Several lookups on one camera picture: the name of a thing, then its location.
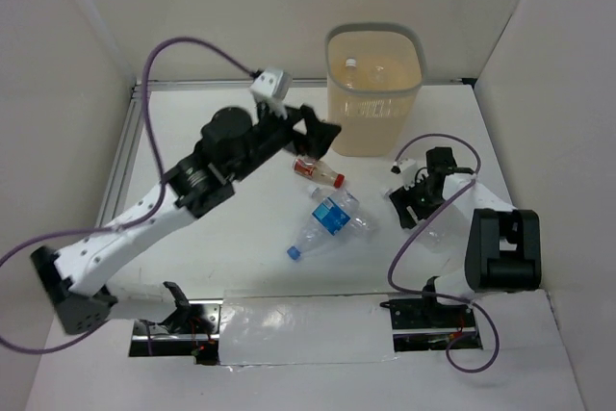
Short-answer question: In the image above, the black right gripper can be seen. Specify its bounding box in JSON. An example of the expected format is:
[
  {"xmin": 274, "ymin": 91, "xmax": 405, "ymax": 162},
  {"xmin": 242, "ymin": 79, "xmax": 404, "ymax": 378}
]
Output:
[{"xmin": 389, "ymin": 174, "xmax": 446, "ymax": 230}]

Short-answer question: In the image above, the red cap juice bottle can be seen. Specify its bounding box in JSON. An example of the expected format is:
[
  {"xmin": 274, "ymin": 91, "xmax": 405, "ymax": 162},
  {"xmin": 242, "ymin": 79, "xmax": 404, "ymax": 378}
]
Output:
[{"xmin": 293, "ymin": 156, "xmax": 346, "ymax": 189}]

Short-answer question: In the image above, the clear bottle white cap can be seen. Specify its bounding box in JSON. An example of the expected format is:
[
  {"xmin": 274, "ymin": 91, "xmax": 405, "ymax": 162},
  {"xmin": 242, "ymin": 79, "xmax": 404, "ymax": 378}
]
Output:
[{"xmin": 383, "ymin": 187, "xmax": 466, "ymax": 254}]

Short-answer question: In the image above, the blue label water bottle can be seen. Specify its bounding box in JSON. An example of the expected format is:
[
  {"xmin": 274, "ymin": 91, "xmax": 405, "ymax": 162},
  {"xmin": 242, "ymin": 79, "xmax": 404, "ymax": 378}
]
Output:
[{"xmin": 287, "ymin": 187, "xmax": 360, "ymax": 261}]

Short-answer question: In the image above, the clear bottle front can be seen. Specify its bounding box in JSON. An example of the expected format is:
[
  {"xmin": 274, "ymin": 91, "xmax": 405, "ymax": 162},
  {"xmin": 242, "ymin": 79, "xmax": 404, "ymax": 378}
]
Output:
[{"xmin": 342, "ymin": 58, "xmax": 366, "ymax": 90}]

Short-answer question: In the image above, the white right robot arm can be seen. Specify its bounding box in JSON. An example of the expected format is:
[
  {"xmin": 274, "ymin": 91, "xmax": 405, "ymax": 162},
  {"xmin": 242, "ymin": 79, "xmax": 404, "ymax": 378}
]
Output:
[{"xmin": 390, "ymin": 146, "xmax": 542, "ymax": 326}]

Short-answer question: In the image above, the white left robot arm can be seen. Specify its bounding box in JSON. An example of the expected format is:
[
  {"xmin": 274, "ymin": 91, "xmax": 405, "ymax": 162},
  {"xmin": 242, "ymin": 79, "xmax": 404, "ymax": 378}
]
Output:
[{"xmin": 31, "ymin": 102, "xmax": 342, "ymax": 335}]

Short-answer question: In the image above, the beige plastic waste bin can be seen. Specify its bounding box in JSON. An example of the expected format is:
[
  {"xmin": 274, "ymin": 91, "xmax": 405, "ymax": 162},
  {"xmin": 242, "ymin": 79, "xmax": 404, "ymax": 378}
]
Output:
[{"xmin": 325, "ymin": 22, "xmax": 426, "ymax": 157}]

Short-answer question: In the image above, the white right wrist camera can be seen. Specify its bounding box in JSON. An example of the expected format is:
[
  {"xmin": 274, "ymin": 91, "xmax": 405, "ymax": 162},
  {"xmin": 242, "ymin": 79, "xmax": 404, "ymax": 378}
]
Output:
[{"xmin": 391, "ymin": 158, "xmax": 420, "ymax": 187}]

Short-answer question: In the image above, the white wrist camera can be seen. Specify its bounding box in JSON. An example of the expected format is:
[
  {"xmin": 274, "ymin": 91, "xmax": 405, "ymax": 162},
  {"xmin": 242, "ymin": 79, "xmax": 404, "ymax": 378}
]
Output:
[
  {"xmin": 248, "ymin": 67, "xmax": 293, "ymax": 119},
  {"xmin": 391, "ymin": 158, "xmax": 420, "ymax": 187}
]

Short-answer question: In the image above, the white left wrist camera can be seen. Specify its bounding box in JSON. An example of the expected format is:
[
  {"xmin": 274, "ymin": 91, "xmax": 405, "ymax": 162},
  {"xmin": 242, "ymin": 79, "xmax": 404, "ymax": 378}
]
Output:
[{"xmin": 248, "ymin": 67, "xmax": 293, "ymax": 119}]

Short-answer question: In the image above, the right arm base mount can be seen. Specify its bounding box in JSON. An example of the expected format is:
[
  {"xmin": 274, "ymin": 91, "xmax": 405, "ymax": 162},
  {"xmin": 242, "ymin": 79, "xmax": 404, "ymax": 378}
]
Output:
[{"xmin": 379, "ymin": 297, "xmax": 482, "ymax": 352}]

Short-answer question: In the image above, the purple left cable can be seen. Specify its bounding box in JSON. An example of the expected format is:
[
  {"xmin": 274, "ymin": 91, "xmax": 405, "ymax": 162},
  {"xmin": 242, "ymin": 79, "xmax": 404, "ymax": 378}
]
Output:
[{"xmin": 0, "ymin": 37, "xmax": 264, "ymax": 353}]

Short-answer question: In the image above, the aluminium frame rail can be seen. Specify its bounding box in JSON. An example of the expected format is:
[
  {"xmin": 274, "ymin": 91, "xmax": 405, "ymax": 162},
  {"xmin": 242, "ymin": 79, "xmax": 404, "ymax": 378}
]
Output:
[{"xmin": 99, "ymin": 80, "xmax": 491, "ymax": 223}]

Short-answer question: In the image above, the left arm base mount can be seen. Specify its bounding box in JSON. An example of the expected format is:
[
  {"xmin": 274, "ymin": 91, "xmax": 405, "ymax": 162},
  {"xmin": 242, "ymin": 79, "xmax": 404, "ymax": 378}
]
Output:
[{"xmin": 128, "ymin": 282, "xmax": 222, "ymax": 366}]

